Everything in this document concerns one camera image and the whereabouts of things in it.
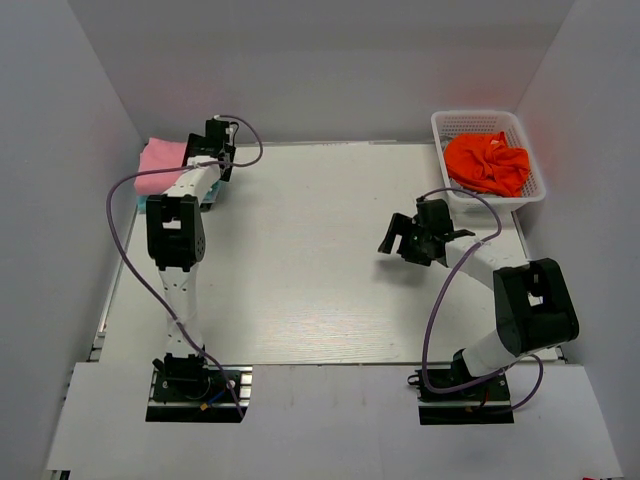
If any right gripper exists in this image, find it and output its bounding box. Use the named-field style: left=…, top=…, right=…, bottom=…
left=379, top=213, right=433, bottom=267

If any pink t-shirt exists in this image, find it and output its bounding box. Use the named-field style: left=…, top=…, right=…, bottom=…
left=134, top=137, right=187, bottom=196

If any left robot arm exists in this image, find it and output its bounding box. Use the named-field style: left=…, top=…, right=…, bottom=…
left=146, top=117, right=238, bottom=358

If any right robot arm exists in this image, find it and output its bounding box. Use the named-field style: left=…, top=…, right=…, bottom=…
left=378, top=199, right=579, bottom=399

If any white folded cloth under teal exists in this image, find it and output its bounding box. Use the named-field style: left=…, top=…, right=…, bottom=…
left=200, top=184, right=221, bottom=212

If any grey cloth in basket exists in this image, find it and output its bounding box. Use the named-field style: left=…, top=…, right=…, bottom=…
left=450, top=182, right=479, bottom=199

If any folded teal t-shirt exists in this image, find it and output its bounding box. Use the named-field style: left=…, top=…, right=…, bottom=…
left=137, top=181, right=222, bottom=214

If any orange t-shirt in basket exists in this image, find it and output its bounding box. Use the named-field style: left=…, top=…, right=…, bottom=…
left=444, top=131, right=531, bottom=197

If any white plastic basket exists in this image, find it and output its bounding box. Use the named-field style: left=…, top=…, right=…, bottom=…
left=431, top=110, right=546, bottom=213

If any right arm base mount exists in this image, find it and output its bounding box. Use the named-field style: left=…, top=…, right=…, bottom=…
left=407, top=369, right=514, bottom=426

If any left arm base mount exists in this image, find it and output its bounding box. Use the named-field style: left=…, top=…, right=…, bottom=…
left=145, top=354, right=253, bottom=424

